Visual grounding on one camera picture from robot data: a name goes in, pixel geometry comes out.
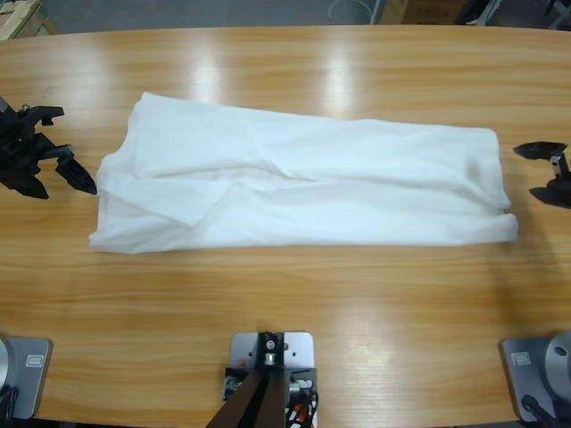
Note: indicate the white mounting block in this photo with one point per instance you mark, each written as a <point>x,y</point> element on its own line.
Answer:
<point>301,345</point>

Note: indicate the brown cardboard box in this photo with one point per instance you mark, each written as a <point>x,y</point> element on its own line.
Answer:
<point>424,11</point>

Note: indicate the grey metal stand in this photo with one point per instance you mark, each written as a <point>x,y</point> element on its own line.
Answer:
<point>558,11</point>

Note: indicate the silver metal clamp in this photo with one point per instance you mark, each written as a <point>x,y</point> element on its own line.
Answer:
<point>301,387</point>
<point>229,385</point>

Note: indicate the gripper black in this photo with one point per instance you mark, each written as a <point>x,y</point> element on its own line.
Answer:
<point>561,167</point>
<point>22,147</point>

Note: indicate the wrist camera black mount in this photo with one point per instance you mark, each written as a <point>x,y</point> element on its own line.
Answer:
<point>44,111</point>

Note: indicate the white t-shirt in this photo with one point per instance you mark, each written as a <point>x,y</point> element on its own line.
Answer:
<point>312,178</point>

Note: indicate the stacked wooden boards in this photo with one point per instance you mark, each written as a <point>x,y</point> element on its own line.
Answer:
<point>18,18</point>

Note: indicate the grey chair leg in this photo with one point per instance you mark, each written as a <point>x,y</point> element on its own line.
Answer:
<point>488,11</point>

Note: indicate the dark camera post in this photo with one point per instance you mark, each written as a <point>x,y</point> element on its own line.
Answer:
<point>250,405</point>

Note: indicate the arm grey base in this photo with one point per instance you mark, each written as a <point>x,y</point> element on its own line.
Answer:
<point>522,379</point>
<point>27,379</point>

